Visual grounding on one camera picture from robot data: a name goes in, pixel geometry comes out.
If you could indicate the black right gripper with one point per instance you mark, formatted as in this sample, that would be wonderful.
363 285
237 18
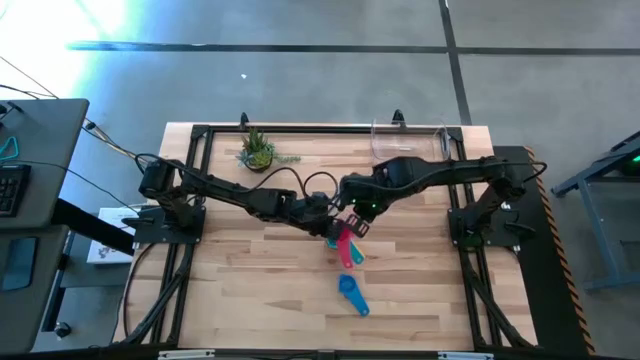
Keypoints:
362 192

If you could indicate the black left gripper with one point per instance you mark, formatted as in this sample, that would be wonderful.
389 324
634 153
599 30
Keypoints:
317 212

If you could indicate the red measuring cup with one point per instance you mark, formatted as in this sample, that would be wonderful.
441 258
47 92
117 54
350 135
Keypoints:
345 252

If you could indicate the teal measuring cup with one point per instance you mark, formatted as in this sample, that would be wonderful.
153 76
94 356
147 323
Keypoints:
358 256

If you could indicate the blue measuring cup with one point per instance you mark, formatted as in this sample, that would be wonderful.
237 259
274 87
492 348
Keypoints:
347 285

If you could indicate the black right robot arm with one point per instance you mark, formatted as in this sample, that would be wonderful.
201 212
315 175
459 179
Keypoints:
450 170

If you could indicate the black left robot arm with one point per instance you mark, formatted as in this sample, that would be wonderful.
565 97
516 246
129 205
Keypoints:
225 192

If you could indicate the clear plastic basket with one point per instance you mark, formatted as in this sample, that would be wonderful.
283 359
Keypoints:
400 142

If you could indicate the potted succulent plant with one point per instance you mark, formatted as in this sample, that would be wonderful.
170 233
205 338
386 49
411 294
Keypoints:
257 155

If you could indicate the black hazard-striped floor mat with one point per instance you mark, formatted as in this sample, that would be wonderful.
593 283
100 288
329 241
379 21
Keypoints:
540 280

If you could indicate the white booklet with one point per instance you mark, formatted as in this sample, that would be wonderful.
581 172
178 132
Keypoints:
107 255

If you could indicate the black desk support beam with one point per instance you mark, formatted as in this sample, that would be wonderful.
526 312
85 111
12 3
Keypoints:
90 227

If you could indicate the blue-grey metal stand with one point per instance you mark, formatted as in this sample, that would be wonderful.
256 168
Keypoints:
601 260

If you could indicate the black caster wheel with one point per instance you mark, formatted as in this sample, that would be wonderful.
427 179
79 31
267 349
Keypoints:
62 330

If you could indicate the grey desk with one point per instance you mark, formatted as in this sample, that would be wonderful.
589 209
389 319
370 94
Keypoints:
50 140
30 315

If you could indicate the dark tablet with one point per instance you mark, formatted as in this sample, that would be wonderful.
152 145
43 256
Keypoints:
17 265

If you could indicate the black keyboard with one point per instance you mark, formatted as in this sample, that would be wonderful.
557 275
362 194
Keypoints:
10 192

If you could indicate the teal carabiner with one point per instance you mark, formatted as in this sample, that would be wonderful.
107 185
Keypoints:
16 149

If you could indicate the black frame clamp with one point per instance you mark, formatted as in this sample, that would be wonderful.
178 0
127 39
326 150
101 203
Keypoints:
398 117
243 119

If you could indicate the silver metal bracket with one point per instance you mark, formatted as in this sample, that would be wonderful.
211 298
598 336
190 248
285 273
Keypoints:
465 356
187 354

